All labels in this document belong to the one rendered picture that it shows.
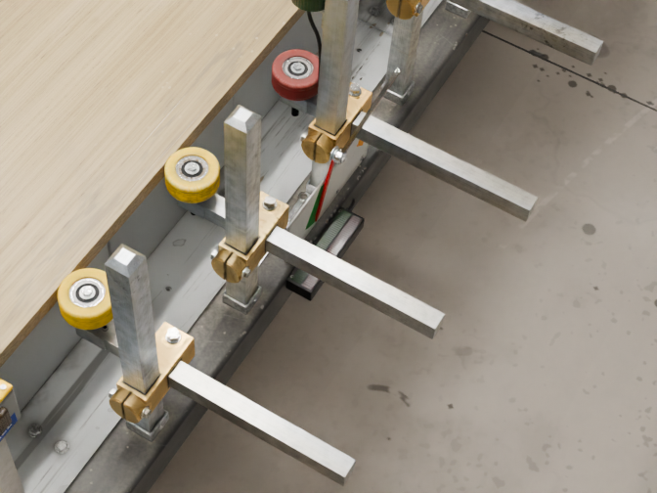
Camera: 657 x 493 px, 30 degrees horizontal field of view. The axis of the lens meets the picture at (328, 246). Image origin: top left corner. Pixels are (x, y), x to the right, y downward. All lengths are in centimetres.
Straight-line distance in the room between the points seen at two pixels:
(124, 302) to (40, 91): 52
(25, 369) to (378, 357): 101
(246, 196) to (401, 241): 122
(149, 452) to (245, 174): 44
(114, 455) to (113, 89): 55
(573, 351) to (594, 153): 57
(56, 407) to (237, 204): 46
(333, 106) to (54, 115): 41
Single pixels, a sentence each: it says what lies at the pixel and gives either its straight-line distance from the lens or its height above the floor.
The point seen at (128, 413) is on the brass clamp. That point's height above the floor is 82.
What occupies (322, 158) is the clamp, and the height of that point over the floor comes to 84.
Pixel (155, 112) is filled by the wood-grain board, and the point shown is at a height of 90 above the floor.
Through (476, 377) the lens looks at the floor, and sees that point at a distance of 267.
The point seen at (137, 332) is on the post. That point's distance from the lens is 153.
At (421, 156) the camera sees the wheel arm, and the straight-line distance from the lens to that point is 188.
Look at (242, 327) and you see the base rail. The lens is 187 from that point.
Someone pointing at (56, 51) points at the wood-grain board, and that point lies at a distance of 196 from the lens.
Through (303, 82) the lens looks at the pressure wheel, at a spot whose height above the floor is 91.
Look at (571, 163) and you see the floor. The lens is 305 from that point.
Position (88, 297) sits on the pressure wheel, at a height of 91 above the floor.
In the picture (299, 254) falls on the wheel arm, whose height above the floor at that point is 85.
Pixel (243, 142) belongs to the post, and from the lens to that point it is 155.
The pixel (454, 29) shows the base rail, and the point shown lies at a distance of 229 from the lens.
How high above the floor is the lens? 232
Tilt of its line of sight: 56 degrees down
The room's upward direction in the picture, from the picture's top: 6 degrees clockwise
